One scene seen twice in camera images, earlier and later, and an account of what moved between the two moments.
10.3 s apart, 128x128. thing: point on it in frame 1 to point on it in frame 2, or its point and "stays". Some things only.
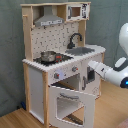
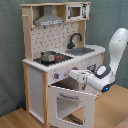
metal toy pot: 48,56 stays
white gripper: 97,66 to 80,75
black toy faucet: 72,45 stays
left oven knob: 56,75 stays
